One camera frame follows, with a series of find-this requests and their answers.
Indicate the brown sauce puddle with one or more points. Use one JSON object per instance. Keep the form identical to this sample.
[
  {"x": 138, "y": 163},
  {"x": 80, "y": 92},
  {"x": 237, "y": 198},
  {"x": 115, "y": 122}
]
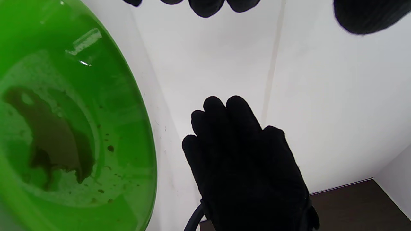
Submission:
[{"x": 54, "y": 141}]

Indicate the person's right hand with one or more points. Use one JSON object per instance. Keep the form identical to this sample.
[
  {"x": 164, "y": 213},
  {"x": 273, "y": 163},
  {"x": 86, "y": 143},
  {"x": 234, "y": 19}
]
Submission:
[{"x": 247, "y": 173}]

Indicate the person's left hand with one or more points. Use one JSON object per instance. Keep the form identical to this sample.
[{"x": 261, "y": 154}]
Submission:
[{"x": 366, "y": 16}]

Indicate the green plastic bowl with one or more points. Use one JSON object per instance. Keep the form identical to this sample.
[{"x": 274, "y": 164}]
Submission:
[{"x": 112, "y": 106}]

